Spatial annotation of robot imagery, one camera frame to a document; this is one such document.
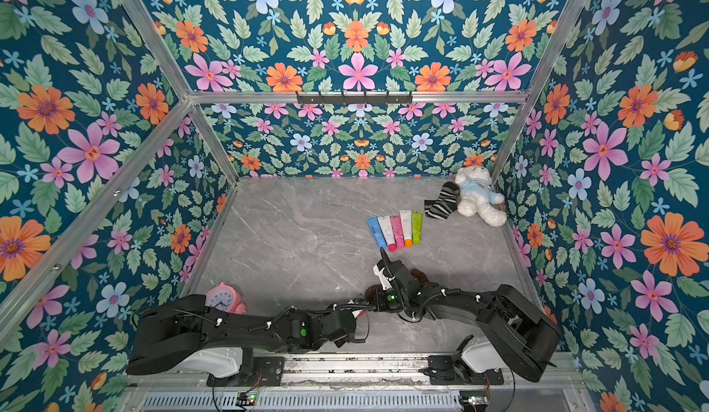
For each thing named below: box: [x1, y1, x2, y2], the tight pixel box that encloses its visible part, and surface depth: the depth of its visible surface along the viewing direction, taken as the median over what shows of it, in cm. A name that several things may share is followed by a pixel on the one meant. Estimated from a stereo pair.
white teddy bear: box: [454, 165, 508, 228], surface depth 108 cm
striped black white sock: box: [423, 181, 462, 220], surface depth 112 cm
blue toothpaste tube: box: [365, 215, 388, 249], surface depth 103 cm
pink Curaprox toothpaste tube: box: [389, 215, 406, 250], surface depth 103 cm
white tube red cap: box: [376, 215, 398, 253], surface depth 103 cm
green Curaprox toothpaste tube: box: [411, 210, 424, 245], surface depth 105 cm
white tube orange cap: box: [399, 209, 414, 248], surface depth 104 cm
